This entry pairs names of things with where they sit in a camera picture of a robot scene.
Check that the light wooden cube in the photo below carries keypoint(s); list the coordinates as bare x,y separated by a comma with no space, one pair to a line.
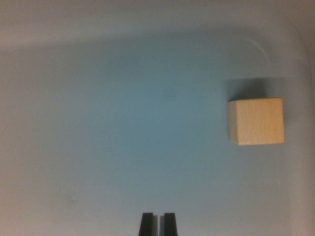
258,121

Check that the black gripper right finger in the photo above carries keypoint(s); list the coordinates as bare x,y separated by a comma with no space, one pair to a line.
169,225

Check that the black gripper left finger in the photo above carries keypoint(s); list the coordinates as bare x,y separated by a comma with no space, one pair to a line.
147,225

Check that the translucent plastic bin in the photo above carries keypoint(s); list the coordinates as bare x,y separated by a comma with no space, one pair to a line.
123,127

